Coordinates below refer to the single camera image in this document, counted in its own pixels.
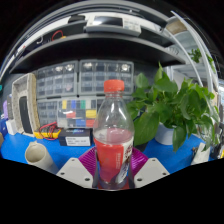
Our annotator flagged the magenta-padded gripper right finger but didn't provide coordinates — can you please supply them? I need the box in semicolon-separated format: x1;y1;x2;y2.
128;147;170;189

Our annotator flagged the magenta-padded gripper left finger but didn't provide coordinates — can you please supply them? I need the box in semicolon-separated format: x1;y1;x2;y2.
56;146;99;189

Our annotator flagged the clear red-capped drink bottle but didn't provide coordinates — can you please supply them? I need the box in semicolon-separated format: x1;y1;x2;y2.
92;79;135;191

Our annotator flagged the black box with white label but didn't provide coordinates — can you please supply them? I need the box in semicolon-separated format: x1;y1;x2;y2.
58;127;92;148

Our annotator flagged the beige and grey mug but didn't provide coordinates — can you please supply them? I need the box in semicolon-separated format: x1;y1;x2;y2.
24;140;61;175

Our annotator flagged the yellow multimeter with leads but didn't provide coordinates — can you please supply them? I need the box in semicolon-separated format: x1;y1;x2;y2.
33;121;63;141

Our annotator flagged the small white container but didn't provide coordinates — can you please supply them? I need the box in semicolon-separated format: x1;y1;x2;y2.
191;142;212;166

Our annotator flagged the clear organizer with coloured parts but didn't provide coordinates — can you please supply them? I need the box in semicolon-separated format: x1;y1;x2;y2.
57;98;98;129

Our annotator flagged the green potted plant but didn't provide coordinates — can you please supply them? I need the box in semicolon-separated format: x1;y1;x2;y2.
126;61;221;153

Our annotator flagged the black flat device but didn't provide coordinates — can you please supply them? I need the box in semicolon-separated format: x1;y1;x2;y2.
18;95;34;134

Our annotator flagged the white perforated tray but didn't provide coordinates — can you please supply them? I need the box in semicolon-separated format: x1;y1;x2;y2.
10;72;41;136

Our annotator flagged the dark workbench shelf unit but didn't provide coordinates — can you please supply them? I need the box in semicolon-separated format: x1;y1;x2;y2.
0;6;188;76

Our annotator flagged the white metal rack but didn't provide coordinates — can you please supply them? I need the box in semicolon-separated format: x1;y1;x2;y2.
166;11;224;111

